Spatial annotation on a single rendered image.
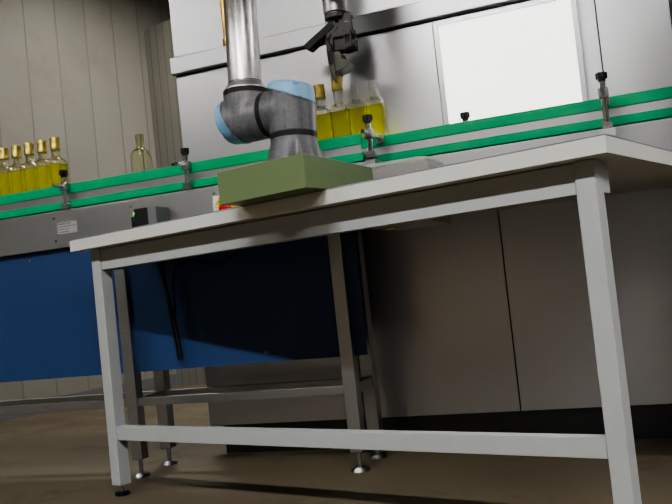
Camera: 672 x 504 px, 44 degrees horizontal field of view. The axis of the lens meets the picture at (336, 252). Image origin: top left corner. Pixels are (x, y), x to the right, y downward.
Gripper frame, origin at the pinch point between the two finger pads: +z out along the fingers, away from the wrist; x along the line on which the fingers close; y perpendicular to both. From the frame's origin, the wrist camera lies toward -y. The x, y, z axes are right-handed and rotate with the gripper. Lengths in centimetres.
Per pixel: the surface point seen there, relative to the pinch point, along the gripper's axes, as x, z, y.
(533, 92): 11, 12, 57
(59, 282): -12, 52, -100
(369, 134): -16.6, 21.7, 13.6
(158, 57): 249, -106, -206
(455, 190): -72, 47, 47
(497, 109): 12, 15, 46
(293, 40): 12.9, -19.3, -17.6
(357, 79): 11.8, -2.1, 3.3
